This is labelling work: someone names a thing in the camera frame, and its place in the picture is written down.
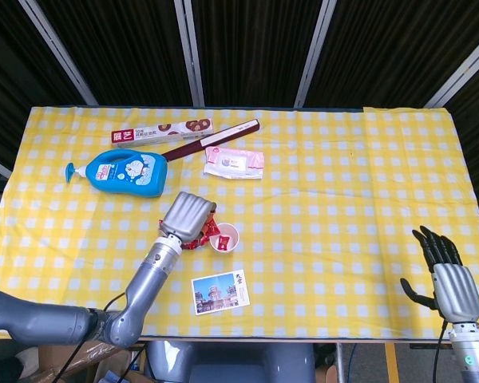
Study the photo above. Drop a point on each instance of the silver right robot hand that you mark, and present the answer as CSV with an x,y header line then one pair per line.
x,y
457,291

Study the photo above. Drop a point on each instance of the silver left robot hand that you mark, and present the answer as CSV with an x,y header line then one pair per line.
x,y
187,217

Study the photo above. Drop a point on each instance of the red candy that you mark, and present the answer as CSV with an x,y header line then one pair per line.
x,y
211,228
224,242
191,244

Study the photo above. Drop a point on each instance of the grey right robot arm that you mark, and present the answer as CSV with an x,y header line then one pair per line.
x,y
473,355

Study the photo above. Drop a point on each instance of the white paper cup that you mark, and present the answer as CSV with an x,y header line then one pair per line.
x,y
231,232

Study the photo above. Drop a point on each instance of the round metal plate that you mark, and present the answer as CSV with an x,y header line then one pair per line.
x,y
199,246

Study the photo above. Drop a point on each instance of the blue pump lotion bottle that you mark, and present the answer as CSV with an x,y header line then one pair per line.
x,y
131,175

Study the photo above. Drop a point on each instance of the pink wet wipes pack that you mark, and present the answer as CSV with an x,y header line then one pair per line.
x,y
233,163

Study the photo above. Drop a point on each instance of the palace photo postcard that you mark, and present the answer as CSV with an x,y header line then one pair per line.
x,y
219,295

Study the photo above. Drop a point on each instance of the white baking paper box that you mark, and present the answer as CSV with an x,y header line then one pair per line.
x,y
159,133

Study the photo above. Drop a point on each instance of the long maroon box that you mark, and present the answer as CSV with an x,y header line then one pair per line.
x,y
231,133

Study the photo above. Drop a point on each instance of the grey table leg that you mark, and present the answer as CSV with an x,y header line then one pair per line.
x,y
340,361

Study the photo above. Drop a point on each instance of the yellow checked tablecloth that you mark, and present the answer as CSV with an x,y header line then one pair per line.
x,y
323,199

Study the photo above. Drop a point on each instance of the grey robot torso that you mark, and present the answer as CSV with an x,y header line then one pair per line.
x,y
223,359

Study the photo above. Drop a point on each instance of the brown cardboard box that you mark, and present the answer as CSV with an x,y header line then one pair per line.
x,y
68,361

